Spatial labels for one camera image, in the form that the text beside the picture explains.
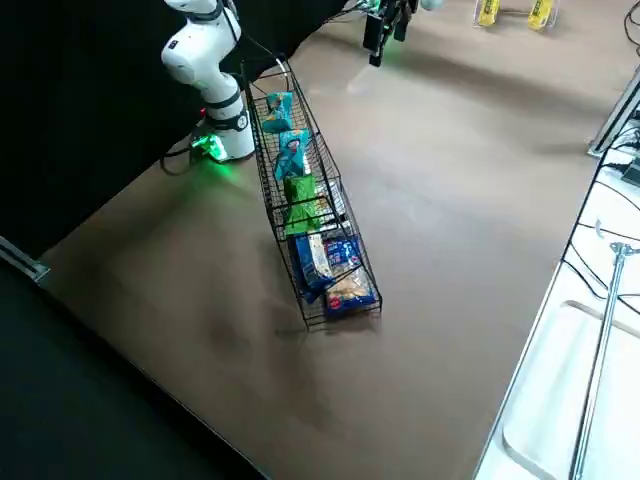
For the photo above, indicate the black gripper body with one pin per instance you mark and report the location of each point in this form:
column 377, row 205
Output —
column 395, row 7

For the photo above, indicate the teal chips packet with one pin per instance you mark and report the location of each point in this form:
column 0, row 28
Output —
column 291, row 155
column 277, row 112

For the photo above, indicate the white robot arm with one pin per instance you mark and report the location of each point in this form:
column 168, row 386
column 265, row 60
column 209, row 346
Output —
column 195, row 60

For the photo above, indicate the clear acrylic stepped shelf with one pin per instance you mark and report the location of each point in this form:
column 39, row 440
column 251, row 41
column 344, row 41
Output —
column 515, row 21

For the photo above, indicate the yellow lemon tea bottle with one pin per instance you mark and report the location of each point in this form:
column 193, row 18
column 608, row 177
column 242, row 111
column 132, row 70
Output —
column 487, row 12
column 541, row 15

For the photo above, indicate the blue cracker packet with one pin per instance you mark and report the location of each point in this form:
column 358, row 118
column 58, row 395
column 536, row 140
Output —
column 350, row 295

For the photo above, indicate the silver metal rod stand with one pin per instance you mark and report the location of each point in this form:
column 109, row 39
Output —
column 602, row 350

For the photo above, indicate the white plastic tray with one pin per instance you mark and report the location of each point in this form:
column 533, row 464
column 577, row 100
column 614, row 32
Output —
column 550, row 400

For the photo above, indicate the aluminium profile post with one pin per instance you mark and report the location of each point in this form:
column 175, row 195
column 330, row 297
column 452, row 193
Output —
column 612, row 120

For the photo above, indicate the aluminium frame bar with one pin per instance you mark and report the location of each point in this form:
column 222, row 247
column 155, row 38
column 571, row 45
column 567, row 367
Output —
column 25, row 262

